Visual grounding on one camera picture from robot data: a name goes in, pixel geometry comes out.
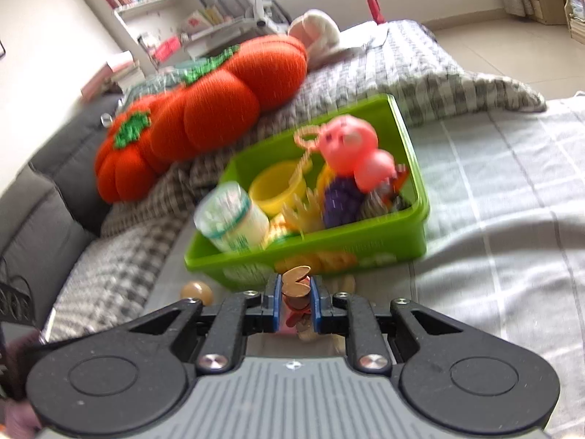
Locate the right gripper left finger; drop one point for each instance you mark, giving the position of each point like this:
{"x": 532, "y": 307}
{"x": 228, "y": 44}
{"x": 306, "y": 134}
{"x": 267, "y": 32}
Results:
{"x": 224, "y": 329}

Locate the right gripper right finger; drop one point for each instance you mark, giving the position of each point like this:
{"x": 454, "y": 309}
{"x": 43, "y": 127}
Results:
{"x": 352, "y": 317}

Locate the small brown figurine toy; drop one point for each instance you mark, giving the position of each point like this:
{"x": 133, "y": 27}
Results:
{"x": 297, "y": 298}

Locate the cream toy coral piece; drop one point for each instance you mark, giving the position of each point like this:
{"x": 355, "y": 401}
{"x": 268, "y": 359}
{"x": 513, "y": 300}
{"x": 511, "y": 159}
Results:
{"x": 304, "y": 216}

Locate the purple toy grapes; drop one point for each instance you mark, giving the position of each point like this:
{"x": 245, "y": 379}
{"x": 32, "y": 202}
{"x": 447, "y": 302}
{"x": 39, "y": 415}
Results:
{"x": 342, "y": 202}

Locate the leopard hair clip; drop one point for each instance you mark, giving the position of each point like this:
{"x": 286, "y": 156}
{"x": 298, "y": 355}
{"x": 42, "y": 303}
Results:
{"x": 386, "y": 198}

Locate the yellow toy pot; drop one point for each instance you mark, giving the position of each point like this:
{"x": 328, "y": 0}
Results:
{"x": 276, "y": 186}

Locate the pink rubber pig toy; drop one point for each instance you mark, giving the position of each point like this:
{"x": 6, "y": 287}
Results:
{"x": 350, "y": 147}

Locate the cotton swab jar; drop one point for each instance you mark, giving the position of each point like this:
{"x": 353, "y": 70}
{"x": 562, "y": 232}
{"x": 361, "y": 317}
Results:
{"x": 230, "y": 220}

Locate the green plastic cookie box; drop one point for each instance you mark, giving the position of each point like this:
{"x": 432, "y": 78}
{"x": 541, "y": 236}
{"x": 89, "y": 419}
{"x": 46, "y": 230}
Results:
{"x": 362, "y": 245}

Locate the small orange pumpkin pillow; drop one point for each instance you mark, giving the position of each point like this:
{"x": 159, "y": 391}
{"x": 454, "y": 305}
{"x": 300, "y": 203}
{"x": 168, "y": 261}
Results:
{"x": 125, "y": 166}

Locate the large orange pumpkin pillow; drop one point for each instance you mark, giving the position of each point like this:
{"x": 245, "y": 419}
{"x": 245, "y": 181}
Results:
{"x": 219, "y": 108}

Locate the grey sofa backrest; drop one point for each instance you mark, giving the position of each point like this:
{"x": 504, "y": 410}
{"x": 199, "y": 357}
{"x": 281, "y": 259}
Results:
{"x": 51, "y": 211}

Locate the stack of books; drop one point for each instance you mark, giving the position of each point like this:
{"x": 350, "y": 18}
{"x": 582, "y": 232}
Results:
{"x": 119, "y": 78}

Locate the white plush toy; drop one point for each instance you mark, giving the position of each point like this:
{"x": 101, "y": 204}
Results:
{"x": 318, "y": 32}

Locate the red phone stand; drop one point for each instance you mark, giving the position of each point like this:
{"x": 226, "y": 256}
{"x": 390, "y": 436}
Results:
{"x": 376, "y": 11}

